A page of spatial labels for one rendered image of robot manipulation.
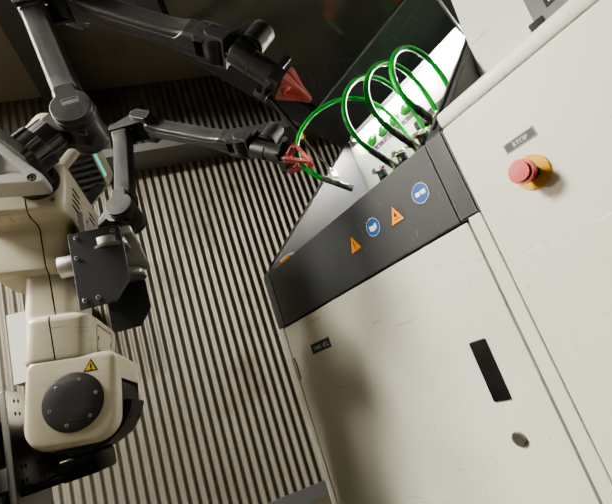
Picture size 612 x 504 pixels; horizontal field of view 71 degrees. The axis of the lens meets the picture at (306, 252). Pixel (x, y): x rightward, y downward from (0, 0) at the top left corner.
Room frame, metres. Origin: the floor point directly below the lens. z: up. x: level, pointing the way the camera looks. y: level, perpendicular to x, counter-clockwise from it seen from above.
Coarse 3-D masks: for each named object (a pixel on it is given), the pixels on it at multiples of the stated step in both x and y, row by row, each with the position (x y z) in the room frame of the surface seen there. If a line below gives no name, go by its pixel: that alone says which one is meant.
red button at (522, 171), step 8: (520, 160) 0.57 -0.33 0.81; (528, 160) 0.56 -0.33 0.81; (536, 160) 0.59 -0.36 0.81; (544, 160) 0.58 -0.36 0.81; (512, 168) 0.58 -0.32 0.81; (520, 168) 0.57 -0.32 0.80; (528, 168) 0.56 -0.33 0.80; (536, 168) 0.57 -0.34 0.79; (544, 168) 0.58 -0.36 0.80; (512, 176) 0.58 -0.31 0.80; (520, 176) 0.57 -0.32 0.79; (528, 176) 0.57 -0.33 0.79; (536, 176) 0.59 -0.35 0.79; (544, 176) 0.59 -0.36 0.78; (520, 184) 0.58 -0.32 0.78; (528, 184) 0.60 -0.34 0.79; (536, 184) 0.60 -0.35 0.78; (544, 184) 0.59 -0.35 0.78
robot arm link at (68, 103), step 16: (16, 0) 0.69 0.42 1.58; (32, 0) 0.70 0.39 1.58; (48, 0) 0.75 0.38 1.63; (64, 0) 0.73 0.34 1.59; (32, 16) 0.70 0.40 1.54; (48, 16) 0.71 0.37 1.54; (64, 16) 0.76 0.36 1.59; (32, 32) 0.70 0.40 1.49; (48, 32) 0.70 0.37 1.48; (48, 48) 0.70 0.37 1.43; (64, 48) 0.73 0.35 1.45; (48, 64) 0.69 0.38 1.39; (64, 64) 0.70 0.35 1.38; (48, 80) 0.69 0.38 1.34; (64, 80) 0.69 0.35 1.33; (64, 96) 0.66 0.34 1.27; (80, 96) 0.66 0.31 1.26; (64, 112) 0.65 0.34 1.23; (80, 112) 0.66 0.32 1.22; (96, 112) 0.69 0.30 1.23; (64, 128) 0.67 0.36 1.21; (80, 128) 0.68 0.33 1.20
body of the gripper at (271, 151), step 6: (282, 138) 1.10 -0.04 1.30; (270, 144) 1.13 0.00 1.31; (276, 144) 1.13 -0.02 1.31; (282, 144) 1.11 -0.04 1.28; (264, 150) 1.13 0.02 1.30; (270, 150) 1.13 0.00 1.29; (276, 150) 1.10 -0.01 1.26; (282, 150) 1.12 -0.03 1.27; (264, 156) 1.14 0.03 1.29; (270, 156) 1.14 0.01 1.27; (276, 156) 1.11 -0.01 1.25; (276, 162) 1.15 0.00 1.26
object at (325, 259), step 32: (416, 160) 0.73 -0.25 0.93; (384, 192) 0.80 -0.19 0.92; (352, 224) 0.89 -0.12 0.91; (384, 224) 0.83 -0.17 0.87; (416, 224) 0.77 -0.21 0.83; (448, 224) 0.72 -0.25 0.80; (320, 256) 1.00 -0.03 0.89; (352, 256) 0.92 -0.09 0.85; (384, 256) 0.85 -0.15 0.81; (288, 288) 1.14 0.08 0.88; (320, 288) 1.03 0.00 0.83; (352, 288) 0.97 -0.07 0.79; (288, 320) 1.17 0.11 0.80
